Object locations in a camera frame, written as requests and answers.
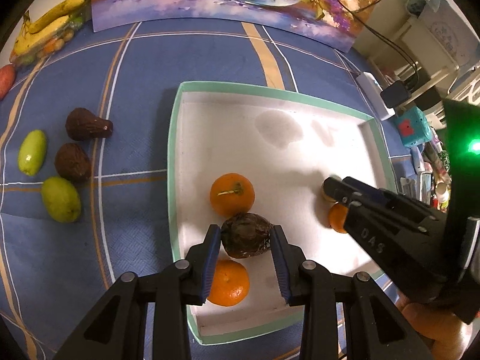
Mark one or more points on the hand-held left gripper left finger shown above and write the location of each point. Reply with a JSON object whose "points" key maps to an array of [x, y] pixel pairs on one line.
{"points": [[212, 262]]}

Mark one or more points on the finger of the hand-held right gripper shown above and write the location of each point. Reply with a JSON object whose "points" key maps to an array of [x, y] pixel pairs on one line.
{"points": [[375, 194], [393, 247]]}

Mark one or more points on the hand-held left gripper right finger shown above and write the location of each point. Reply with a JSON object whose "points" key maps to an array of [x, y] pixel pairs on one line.
{"points": [[280, 266]]}

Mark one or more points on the small orange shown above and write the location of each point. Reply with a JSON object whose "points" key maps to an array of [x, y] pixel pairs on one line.
{"points": [[228, 283], [337, 219]]}

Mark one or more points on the large brown avocado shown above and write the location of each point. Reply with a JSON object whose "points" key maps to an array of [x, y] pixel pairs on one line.
{"points": [[245, 238]]}

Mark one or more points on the large orange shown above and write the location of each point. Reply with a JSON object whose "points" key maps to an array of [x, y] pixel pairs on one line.
{"points": [[232, 195]]}

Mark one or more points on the white tray with green rim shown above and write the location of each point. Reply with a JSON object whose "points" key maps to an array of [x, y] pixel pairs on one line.
{"points": [[292, 157]]}

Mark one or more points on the person's right hand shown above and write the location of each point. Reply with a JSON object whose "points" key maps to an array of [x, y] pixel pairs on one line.
{"points": [[435, 322]]}

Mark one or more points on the white phone stand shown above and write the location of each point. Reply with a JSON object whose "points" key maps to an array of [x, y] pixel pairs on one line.
{"points": [[408, 185]]}

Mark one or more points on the smartphone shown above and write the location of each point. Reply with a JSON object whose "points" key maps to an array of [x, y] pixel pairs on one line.
{"points": [[425, 187]]}

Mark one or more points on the pile of small accessories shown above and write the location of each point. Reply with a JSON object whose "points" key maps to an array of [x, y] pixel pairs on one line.
{"points": [[438, 165]]}

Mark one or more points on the teal box with red patch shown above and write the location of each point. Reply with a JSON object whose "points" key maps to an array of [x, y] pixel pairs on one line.
{"points": [[414, 125]]}

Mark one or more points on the blue plaid tablecloth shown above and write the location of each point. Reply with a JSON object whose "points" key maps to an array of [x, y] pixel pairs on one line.
{"points": [[123, 240]]}

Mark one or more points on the black charger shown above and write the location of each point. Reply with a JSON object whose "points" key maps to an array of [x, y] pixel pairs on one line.
{"points": [[394, 94]]}

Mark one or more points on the white power strip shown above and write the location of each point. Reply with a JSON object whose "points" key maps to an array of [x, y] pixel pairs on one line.
{"points": [[373, 90]]}

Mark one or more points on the white lattice chair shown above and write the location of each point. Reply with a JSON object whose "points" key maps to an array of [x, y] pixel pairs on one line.
{"points": [[465, 86]]}

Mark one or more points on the green fruit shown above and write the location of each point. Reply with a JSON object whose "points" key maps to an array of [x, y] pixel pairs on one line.
{"points": [[33, 152], [60, 198]]}

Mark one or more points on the round brown avocado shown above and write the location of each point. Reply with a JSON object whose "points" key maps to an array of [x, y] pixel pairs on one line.
{"points": [[72, 162]]}

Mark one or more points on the brown avocado with stem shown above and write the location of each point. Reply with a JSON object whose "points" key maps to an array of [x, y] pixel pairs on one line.
{"points": [[84, 124]]}

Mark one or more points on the floral painting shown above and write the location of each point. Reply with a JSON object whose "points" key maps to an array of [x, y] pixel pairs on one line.
{"points": [[225, 3]]}

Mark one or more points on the clear bag of small fruit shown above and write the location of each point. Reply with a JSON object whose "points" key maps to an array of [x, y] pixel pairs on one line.
{"points": [[56, 43]]}

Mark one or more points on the red apple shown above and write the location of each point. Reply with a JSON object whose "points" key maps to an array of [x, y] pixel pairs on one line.
{"points": [[5, 80]]}

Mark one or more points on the yellow banana bunch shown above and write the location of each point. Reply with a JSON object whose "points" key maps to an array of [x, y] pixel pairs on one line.
{"points": [[52, 18]]}

